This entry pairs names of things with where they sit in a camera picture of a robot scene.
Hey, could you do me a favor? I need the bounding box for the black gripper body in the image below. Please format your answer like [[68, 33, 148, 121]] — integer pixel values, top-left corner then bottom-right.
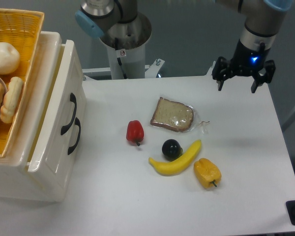
[[229, 40, 267, 79]]

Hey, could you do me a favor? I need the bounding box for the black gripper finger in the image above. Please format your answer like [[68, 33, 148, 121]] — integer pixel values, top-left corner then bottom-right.
[[212, 57, 231, 91], [251, 60, 276, 93]]

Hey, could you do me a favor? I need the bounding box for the dark purple eggplant ball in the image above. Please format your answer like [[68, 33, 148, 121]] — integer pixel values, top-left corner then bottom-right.
[[162, 139, 183, 161]]

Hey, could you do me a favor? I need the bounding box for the yellow banana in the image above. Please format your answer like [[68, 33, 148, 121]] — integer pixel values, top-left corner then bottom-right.
[[148, 140, 202, 176]]

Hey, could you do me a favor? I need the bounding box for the yellow bell pepper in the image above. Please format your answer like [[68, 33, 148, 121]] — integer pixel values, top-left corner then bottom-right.
[[193, 158, 222, 189]]

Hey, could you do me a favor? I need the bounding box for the red bell pepper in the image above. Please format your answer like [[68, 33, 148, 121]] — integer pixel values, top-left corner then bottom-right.
[[126, 120, 145, 146]]

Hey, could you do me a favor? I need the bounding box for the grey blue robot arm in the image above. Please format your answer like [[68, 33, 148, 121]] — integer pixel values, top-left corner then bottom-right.
[[75, 0, 293, 93]]

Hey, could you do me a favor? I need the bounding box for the white drawer cabinet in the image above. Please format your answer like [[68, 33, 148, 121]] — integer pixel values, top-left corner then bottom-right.
[[0, 31, 62, 201]]

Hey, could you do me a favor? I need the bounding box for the bread slice in plastic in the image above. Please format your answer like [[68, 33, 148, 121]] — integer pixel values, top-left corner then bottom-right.
[[150, 97, 210, 133]]

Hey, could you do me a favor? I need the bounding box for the yellow wicker basket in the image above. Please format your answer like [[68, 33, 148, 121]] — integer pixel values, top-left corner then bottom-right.
[[0, 8, 45, 158]]

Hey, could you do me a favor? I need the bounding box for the beige braided bread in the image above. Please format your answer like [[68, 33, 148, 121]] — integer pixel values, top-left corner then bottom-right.
[[0, 77, 23, 123]]

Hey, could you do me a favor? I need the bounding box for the white round bun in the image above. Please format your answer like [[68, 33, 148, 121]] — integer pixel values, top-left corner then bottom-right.
[[0, 42, 21, 75]]

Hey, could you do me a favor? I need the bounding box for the white table bracket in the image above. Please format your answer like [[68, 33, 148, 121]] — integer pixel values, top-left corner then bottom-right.
[[206, 61, 216, 76]]

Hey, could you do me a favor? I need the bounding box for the white bracket with bolt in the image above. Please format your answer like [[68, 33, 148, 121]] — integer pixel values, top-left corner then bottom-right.
[[145, 59, 165, 78]]

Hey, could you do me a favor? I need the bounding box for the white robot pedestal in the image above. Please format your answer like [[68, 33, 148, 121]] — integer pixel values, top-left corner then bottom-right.
[[100, 12, 152, 80]]

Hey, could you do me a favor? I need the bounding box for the black lower drawer handle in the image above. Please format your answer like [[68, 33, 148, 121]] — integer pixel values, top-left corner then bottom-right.
[[67, 118, 82, 155]]

